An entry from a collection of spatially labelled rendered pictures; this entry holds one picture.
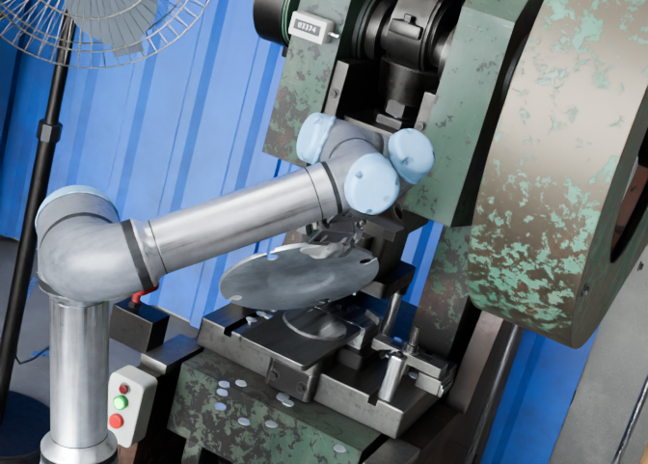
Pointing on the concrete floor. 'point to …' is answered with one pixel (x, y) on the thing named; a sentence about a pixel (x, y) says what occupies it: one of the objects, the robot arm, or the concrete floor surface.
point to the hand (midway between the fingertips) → (318, 249)
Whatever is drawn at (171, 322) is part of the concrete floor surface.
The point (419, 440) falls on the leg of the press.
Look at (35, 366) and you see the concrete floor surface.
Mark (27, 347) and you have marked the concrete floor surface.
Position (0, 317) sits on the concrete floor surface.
